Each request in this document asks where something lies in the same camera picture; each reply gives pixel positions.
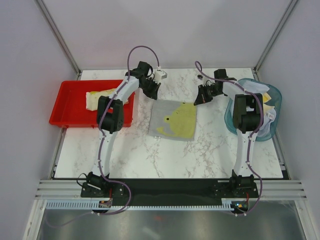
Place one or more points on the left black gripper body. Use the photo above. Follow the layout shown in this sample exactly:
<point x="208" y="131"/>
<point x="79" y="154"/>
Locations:
<point x="147" y="85"/>

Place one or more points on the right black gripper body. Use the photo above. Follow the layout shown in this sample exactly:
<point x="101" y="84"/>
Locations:
<point x="210" y="91"/>

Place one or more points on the grey towel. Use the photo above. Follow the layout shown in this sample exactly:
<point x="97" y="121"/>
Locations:
<point x="173" y="120"/>

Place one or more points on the yellow green patterned towel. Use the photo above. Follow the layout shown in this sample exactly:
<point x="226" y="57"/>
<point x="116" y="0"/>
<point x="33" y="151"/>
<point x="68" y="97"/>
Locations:
<point x="92" y="98"/>

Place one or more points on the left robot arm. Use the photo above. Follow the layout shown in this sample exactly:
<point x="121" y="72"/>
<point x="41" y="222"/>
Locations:
<point x="97" y="183"/>

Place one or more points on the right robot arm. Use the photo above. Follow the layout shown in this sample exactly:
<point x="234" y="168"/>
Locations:
<point x="247" y="118"/>

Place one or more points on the yellow towel in basket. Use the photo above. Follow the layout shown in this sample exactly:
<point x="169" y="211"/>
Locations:
<point x="268" y="110"/>

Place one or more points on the light blue towel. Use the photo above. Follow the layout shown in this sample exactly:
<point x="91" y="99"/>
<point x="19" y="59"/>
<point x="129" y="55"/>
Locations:
<point x="258" y="88"/>

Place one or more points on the teal plastic basket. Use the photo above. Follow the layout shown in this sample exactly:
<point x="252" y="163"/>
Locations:
<point x="276" y="101"/>

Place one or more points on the red plastic tray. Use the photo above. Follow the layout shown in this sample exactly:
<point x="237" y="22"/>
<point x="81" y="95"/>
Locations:
<point x="70" y="111"/>

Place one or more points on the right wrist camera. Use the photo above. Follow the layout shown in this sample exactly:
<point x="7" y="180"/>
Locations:
<point x="205" y="80"/>

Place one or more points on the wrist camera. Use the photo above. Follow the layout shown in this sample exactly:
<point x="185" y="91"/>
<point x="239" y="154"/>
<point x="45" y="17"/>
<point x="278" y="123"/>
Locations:
<point x="159" y="75"/>
<point x="205" y="80"/>

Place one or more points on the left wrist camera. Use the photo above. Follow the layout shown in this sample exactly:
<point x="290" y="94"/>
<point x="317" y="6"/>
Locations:
<point x="159" y="75"/>

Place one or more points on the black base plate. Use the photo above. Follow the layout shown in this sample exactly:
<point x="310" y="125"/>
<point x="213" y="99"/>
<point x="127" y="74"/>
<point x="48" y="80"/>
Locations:
<point x="171" y="191"/>

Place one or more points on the right aluminium frame post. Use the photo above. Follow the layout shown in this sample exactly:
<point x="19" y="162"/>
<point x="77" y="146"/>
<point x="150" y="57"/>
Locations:
<point x="275" y="34"/>

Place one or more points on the aluminium frame post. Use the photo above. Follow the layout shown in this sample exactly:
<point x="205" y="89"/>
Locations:
<point x="275" y="34"/>
<point x="58" y="36"/>

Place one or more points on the left aluminium frame post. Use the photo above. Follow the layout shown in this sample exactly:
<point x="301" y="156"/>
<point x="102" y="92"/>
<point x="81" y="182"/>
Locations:
<point x="58" y="36"/>

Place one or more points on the aluminium rail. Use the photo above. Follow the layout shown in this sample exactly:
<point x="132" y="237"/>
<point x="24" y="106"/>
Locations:
<point x="58" y="189"/>

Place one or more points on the white slotted cable duct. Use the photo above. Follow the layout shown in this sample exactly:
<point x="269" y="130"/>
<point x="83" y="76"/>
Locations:
<point x="99" y="205"/>

